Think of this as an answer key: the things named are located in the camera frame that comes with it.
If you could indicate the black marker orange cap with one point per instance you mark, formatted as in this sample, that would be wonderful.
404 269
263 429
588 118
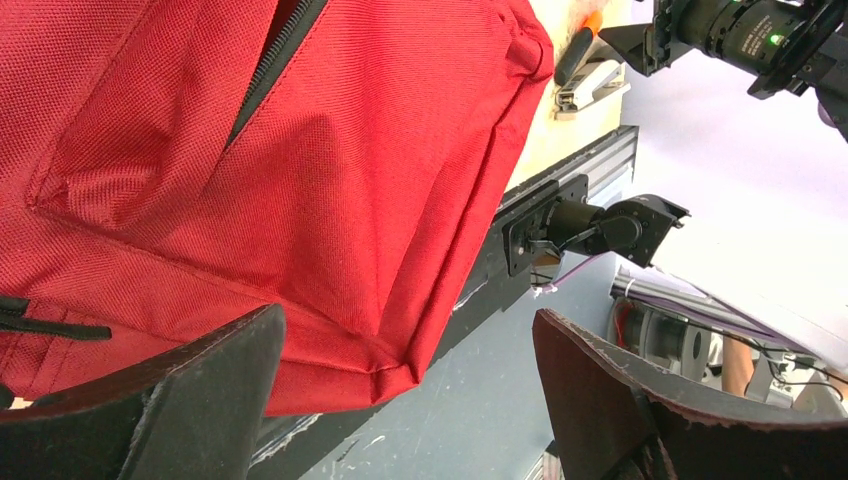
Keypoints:
577 48

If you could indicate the black and silver stapler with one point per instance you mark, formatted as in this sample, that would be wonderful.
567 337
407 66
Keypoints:
599 78

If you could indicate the red student backpack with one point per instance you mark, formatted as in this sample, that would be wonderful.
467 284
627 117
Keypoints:
168 166

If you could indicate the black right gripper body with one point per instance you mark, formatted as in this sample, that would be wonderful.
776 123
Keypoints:
786 46

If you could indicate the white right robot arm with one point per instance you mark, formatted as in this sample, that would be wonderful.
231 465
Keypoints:
633 228

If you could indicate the person forearm in background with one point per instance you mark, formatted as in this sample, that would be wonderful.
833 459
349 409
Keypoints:
737 367

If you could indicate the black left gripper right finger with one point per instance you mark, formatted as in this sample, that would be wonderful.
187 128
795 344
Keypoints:
615 415

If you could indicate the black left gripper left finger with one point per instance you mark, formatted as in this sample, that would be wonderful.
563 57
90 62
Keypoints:
193 412

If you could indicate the grey filament spools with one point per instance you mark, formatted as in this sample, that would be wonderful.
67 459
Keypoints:
665 340

